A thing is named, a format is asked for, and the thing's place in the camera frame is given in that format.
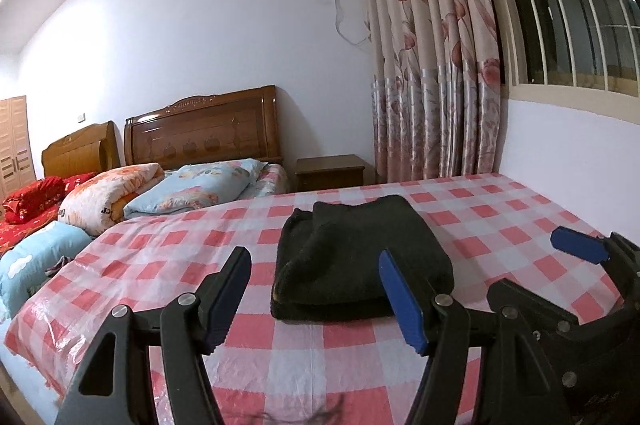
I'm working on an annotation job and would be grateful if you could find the white air conditioner cable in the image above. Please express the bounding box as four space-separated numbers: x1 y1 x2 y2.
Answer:
330 0 371 47

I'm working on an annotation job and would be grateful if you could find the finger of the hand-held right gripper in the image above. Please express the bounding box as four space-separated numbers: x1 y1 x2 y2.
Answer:
487 278 582 347
550 227 640 307

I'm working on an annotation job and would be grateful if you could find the small wooden headboard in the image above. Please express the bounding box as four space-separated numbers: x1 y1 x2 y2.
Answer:
41 121 121 181

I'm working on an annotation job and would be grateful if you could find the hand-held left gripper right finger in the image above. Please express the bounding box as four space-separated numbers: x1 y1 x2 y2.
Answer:
378 249 567 425

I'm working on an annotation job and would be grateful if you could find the light blue cloud pillow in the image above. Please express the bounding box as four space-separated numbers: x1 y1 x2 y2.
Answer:
0 221 96 319

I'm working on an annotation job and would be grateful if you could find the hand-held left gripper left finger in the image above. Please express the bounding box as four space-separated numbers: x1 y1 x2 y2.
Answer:
55 247 252 425

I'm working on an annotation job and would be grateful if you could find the wooden wardrobe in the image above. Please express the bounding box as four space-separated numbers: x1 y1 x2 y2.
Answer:
0 95 36 202

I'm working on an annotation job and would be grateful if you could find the wooden nightstand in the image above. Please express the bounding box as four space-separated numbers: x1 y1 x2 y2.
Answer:
295 155 376 194

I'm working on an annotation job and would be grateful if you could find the red pillow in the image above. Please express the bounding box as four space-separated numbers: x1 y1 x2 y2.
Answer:
2 172 99 225

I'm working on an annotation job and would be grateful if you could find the white window grille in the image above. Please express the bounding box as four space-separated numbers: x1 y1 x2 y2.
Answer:
472 0 640 124

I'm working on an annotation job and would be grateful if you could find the large carved wooden headboard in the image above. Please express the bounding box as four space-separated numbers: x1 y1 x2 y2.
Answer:
123 85 284 171

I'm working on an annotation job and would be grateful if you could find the floral curtain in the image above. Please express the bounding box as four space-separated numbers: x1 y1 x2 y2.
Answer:
347 0 511 184

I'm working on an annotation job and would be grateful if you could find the orange floral quilt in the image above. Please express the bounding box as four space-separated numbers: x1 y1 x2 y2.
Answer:
57 163 166 236

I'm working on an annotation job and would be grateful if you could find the light blue floral pillow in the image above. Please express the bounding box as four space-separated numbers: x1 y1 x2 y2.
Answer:
124 158 269 220

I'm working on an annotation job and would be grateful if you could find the dark grey knit garment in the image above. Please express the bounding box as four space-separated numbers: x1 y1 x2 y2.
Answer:
270 195 455 324

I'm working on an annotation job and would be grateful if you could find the small grey cloth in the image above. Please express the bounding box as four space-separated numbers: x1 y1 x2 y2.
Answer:
45 255 77 279

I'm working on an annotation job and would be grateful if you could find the red printed bed sheet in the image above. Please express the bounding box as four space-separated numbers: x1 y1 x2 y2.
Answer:
0 212 62 257

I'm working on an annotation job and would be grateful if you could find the pink checked bed sheet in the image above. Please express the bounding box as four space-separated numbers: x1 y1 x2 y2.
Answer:
5 172 627 425

